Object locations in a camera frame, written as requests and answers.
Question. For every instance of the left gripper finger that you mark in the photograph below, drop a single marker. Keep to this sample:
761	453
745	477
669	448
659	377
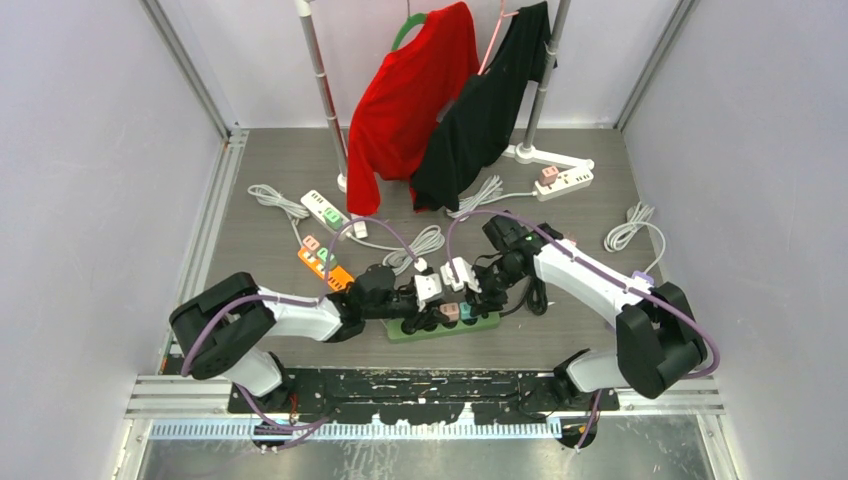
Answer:
412	325
433	314

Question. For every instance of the pink hanger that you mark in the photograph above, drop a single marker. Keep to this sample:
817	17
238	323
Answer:
499	29

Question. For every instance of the left white power strip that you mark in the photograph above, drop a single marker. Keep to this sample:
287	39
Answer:
315	203

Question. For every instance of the white power strip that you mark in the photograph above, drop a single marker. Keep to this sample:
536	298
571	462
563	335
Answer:
567	181
315	203

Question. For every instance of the clothes rack pole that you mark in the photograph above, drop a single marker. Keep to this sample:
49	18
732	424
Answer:
525	152
304	12

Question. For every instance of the purple power strip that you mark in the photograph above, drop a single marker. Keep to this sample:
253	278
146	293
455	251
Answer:
643	278

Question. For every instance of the pink plug on orange strip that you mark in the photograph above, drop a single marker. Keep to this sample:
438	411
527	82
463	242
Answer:
311	244

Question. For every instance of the green plug on white strip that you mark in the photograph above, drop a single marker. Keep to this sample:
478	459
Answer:
333	219

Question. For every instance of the right white power strip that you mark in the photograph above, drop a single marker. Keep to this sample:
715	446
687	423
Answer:
567	181

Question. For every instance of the green hanger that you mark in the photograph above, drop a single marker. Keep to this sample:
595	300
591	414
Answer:
412	21

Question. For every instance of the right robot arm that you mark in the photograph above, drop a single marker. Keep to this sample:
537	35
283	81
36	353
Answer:
657	341

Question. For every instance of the black shirt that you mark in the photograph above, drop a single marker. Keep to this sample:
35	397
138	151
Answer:
476	129

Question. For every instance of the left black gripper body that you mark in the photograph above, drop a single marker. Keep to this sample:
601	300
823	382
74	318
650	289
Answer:
410	310

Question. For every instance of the teal plug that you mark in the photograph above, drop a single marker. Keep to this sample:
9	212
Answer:
465	312

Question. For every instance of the red shirt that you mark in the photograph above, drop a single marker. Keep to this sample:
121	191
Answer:
392	124

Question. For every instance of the green power strip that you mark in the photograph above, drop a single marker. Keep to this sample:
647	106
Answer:
478	324

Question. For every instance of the pink plug on white strip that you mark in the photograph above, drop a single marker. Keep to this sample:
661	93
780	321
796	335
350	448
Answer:
548	175

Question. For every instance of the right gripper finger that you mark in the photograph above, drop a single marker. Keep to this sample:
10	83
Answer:
478	308
498	302

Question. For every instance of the clothes rack right pole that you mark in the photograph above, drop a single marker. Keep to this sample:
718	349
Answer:
525	152

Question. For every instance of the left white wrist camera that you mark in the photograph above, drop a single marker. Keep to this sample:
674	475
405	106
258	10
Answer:
426	282

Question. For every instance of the orange power strip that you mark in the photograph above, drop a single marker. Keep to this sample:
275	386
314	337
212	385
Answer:
335	276

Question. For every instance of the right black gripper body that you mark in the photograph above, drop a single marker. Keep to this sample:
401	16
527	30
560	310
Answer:
492	280

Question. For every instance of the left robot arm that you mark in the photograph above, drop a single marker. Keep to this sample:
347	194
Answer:
219	330

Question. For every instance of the clothes rack left pole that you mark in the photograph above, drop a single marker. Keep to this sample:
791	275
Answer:
304	12

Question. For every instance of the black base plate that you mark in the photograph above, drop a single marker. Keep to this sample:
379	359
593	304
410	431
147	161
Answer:
424	397

